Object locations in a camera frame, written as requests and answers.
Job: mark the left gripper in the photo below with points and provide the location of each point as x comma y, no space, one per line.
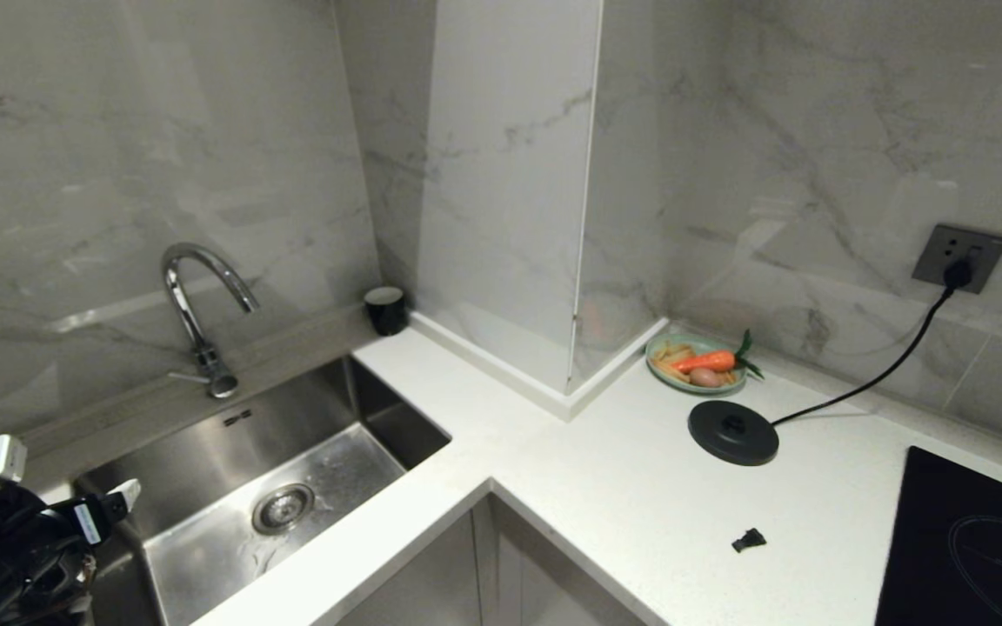
92,520

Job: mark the black round kettle base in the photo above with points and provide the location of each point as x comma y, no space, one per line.
731,433

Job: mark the stainless steel sink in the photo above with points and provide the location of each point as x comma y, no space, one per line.
205,487

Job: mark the round metal sink drain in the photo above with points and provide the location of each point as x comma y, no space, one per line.
283,508

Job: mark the chrome curved faucet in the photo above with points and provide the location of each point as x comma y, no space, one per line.
190,315

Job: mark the grey cabinet door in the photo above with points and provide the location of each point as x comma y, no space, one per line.
431,582
553,591

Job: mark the black cup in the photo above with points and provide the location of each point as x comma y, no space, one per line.
386,313

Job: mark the green plate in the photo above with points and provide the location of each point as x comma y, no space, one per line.
664,376

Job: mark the yellow toy fries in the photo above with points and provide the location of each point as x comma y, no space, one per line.
673,352

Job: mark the orange toy carrot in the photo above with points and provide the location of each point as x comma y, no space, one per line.
710,361

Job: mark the small black plastic piece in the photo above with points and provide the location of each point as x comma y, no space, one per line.
748,540

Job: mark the black induction cooktop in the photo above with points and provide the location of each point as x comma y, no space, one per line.
971,548

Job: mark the dark grey wall outlet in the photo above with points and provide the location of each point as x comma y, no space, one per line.
936,252

